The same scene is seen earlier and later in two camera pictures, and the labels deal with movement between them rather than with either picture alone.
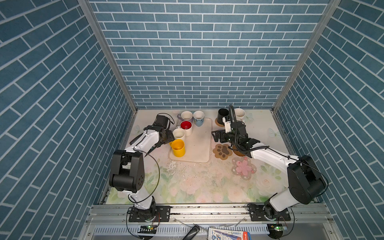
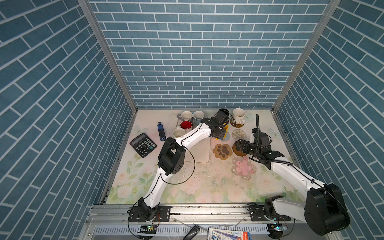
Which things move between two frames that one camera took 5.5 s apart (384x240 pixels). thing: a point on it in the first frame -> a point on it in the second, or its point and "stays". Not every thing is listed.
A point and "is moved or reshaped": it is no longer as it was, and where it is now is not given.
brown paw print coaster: (222, 151) stays
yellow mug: (178, 147) is moved or reshaped
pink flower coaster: (243, 167) stays
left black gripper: (170, 137) -> (222, 133)
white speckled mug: (240, 114) stays
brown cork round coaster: (237, 152) stays
